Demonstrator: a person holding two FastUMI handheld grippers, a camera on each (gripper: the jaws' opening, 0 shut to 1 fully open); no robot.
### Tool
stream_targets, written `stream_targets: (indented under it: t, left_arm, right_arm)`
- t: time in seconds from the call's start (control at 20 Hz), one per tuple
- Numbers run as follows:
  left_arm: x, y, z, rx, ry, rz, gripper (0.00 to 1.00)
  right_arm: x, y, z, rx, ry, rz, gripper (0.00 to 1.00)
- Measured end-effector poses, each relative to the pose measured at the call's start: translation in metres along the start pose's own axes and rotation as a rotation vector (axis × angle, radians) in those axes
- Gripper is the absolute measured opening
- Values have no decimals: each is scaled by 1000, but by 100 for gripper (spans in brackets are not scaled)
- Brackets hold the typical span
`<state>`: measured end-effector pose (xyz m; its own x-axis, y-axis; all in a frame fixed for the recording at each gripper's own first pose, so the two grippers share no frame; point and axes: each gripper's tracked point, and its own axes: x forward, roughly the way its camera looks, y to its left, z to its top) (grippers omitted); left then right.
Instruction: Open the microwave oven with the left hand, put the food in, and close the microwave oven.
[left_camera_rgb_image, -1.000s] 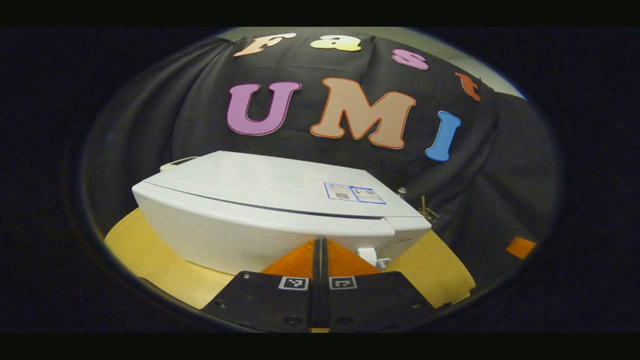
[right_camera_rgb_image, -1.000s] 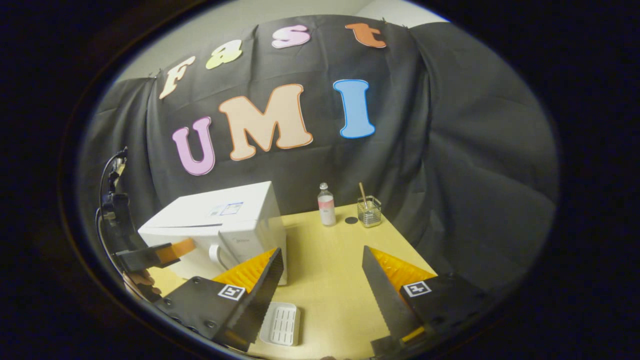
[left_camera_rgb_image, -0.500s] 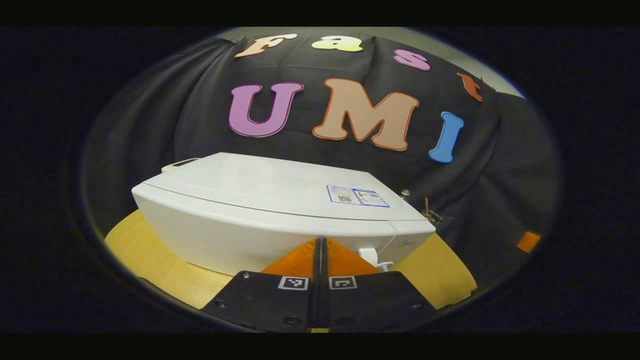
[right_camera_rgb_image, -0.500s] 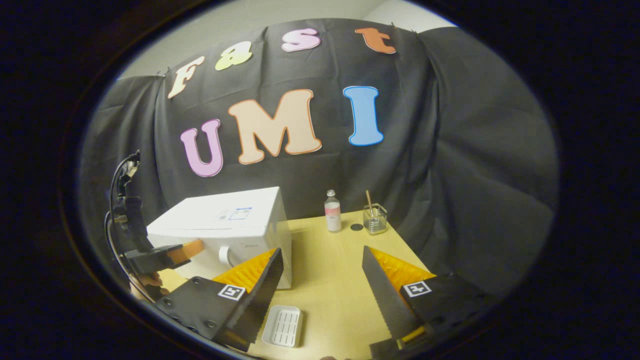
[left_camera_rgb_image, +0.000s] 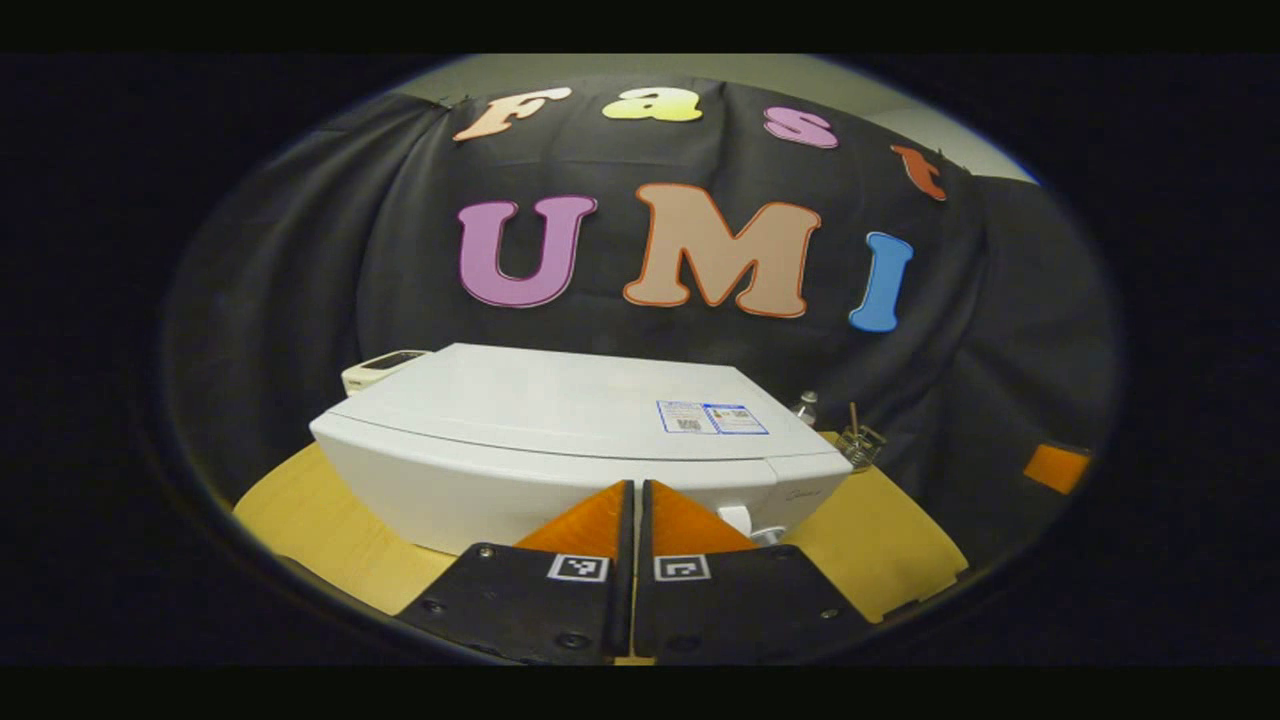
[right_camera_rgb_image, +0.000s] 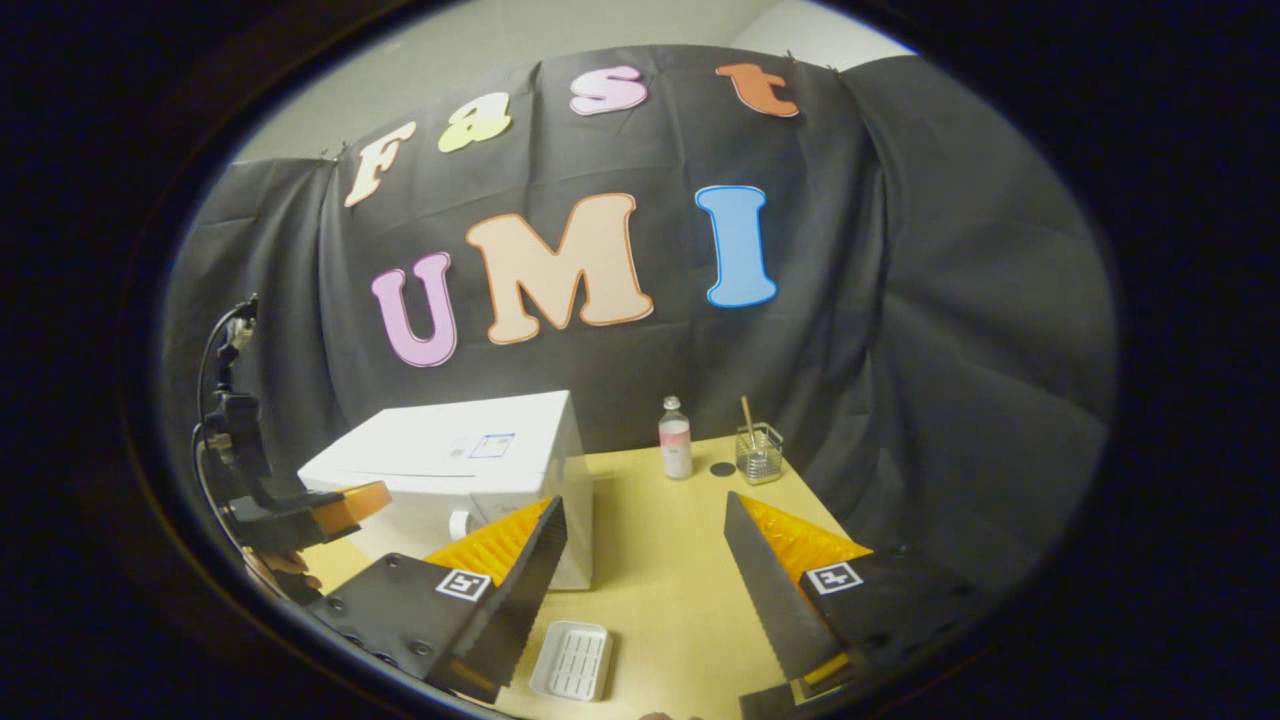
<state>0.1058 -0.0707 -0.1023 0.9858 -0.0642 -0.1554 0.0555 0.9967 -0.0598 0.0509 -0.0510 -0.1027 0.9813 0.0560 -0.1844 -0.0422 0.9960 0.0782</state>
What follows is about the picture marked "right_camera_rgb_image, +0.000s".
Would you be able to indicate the black backdrop cloth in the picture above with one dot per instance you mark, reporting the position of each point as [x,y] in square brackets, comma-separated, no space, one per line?
[950,350]

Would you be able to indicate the white rectangular dish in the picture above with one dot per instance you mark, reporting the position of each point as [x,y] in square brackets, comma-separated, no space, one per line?
[572,660]

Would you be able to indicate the small clear bottle pink label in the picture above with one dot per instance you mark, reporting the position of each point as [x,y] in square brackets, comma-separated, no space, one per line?
[676,445]

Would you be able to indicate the white microwave oven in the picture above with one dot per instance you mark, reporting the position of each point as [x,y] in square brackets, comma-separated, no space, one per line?
[440,450]

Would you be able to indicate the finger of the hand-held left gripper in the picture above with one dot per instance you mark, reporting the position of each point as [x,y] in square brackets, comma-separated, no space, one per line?
[350,505]

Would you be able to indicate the black round lid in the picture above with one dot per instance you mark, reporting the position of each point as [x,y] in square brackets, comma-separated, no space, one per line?
[722,469]

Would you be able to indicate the wooden stick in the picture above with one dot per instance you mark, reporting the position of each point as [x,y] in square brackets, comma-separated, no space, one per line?
[747,415]

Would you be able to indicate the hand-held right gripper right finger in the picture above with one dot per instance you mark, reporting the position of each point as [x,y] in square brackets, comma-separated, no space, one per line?
[770,590]

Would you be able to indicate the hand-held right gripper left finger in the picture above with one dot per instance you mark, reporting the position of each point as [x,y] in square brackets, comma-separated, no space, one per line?
[520,600]

